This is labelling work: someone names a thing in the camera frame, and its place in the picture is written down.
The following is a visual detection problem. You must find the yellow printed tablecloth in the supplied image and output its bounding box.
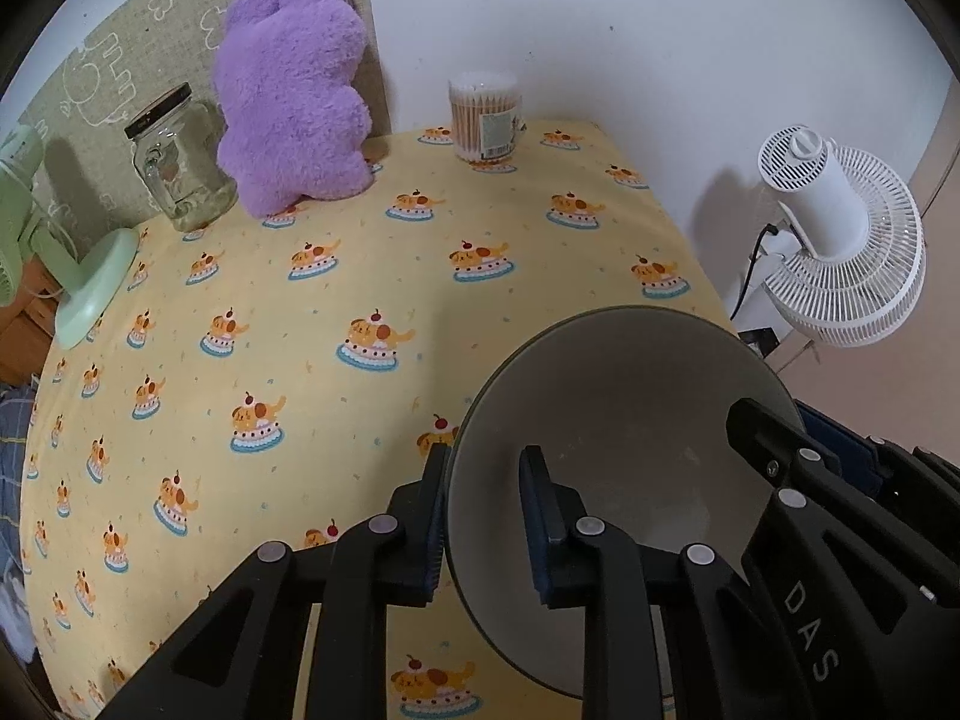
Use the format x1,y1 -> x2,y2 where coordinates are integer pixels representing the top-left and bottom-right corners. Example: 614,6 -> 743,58
19,118 -> 740,720

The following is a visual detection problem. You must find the orange wooden furniture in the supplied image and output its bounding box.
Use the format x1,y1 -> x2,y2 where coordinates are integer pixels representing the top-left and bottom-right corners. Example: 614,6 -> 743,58
0,255 -> 68,387

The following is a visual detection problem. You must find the cotton swab container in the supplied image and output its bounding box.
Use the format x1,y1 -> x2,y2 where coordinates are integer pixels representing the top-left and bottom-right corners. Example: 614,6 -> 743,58
448,71 -> 524,164

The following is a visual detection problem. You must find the black fan cable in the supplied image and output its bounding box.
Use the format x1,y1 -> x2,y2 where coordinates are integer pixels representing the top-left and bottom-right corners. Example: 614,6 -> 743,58
729,221 -> 781,318

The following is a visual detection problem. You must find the large grey floral bowl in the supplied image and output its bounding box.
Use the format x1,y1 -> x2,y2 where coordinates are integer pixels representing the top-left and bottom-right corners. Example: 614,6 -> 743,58
444,305 -> 807,700

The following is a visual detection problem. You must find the blue plaid cloth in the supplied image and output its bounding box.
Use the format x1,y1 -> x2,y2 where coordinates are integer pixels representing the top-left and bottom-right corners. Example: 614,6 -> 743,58
0,382 -> 38,586

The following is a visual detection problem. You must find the green desk fan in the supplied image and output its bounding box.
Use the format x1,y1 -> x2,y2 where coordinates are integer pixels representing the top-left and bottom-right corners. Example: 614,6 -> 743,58
0,124 -> 141,351

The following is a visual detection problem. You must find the glass jar with black lid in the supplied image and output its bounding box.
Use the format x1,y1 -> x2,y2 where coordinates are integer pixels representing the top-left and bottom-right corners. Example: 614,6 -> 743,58
124,82 -> 239,233

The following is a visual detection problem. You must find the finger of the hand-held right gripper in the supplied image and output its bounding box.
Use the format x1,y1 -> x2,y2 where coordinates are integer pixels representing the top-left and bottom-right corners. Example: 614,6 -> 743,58
795,401 -> 893,497
726,396 -> 842,512

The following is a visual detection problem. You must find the purple plush pillow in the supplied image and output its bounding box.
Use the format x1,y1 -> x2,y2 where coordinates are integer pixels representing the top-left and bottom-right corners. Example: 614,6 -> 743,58
212,0 -> 374,217

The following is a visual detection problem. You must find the beige door panel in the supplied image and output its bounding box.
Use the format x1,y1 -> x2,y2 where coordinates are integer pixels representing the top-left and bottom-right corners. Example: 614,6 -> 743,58
911,79 -> 960,241

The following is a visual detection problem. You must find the white standing fan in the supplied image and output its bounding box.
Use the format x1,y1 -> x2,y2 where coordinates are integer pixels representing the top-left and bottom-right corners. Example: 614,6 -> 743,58
739,124 -> 925,348

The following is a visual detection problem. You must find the green patterned wall cloth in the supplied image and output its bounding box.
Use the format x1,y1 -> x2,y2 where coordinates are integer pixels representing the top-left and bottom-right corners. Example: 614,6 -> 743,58
19,0 -> 395,230

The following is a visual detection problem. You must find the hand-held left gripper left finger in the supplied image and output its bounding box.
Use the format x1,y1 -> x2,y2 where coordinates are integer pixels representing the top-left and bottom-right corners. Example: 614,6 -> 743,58
97,444 -> 451,720

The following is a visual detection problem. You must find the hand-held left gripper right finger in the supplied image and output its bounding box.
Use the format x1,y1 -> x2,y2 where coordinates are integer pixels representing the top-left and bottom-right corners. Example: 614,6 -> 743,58
520,446 -> 758,720

